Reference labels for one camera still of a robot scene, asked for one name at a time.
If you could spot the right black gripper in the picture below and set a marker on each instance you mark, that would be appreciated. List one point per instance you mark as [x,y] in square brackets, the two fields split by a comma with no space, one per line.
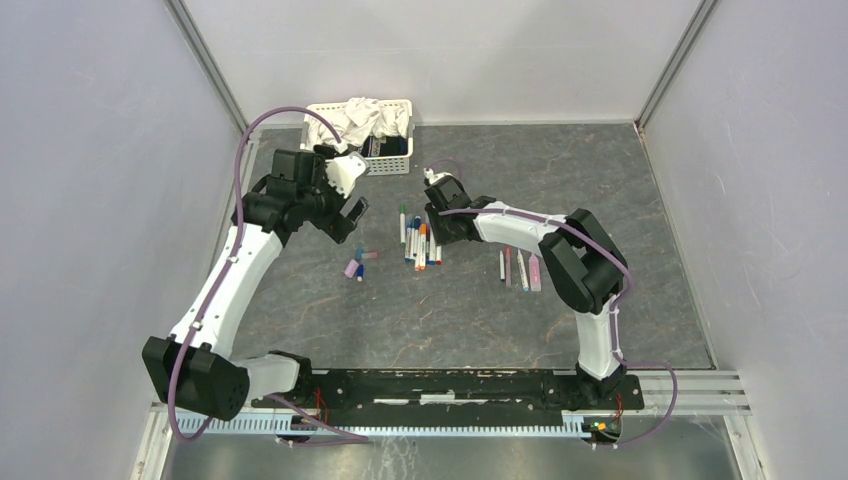
[440,237]

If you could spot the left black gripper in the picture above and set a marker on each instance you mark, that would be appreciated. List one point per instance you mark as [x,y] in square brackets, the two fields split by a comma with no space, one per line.
[336,224]

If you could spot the pink thin marker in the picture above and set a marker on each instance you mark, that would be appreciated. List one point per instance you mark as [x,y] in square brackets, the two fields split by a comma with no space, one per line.
[507,267]

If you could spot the pink highlighter cap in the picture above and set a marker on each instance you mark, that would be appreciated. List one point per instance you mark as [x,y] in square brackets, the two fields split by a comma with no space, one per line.
[352,268]

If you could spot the blue capped marker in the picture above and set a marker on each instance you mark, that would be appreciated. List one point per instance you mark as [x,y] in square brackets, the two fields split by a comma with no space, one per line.
[522,271]

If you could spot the pink highlighter pen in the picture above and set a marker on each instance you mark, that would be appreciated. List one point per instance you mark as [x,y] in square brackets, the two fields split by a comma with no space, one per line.
[534,273]

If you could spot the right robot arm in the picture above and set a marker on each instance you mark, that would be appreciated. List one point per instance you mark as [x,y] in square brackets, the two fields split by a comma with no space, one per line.
[587,270]

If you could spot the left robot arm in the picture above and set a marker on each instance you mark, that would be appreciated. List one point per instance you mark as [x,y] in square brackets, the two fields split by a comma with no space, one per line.
[191,368]

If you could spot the orange capped marker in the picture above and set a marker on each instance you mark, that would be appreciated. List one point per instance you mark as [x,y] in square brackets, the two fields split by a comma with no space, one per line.
[421,251]

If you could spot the green capped marker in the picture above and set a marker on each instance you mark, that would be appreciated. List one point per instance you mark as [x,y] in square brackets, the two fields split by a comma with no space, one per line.
[403,225]

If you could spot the black box in basket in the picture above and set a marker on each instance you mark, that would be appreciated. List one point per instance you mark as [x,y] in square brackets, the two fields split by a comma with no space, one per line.
[373,147]

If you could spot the white crumpled cloth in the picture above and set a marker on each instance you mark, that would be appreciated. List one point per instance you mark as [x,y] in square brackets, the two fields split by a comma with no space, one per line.
[355,120]

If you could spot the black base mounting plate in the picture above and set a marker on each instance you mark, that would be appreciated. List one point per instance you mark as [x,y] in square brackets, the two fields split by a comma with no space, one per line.
[457,398]

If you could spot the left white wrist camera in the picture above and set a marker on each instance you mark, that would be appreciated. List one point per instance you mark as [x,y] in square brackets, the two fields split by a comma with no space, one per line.
[342,172]

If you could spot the aluminium frame rail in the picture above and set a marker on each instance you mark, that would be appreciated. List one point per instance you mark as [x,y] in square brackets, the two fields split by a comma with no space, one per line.
[685,394]

